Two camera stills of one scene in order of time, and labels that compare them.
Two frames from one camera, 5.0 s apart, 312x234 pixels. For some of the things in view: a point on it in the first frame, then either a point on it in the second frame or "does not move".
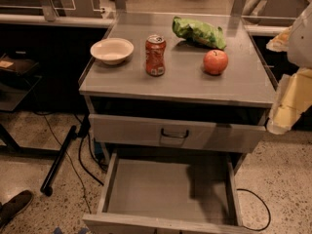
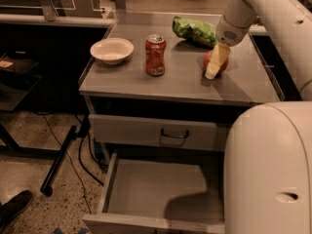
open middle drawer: (170, 193) does not move
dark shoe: (12, 209) does not move
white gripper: (300, 46) -> (228, 33)
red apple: (214, 61) does not move
